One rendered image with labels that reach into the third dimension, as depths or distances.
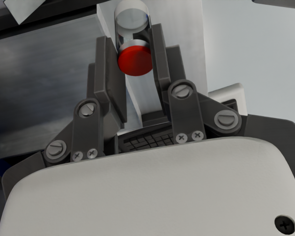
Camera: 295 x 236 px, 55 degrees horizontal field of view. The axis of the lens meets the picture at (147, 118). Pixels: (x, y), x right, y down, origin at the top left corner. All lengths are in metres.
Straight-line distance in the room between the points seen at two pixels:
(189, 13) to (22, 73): 0.28
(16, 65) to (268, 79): 1.74
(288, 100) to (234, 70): 0.60
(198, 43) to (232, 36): 1.20
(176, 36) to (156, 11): 0.06
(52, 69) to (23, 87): 0.07
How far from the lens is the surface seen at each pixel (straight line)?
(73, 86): 0.52
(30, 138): 0.66
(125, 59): 0.15
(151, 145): 0.78
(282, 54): 1.92
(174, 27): 0.45
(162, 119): 0.58
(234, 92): 0.72
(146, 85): 0.53
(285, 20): 1.76
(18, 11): 0.38
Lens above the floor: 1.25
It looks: 38 degrees down
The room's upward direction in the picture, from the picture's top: 172 degrees clockwise
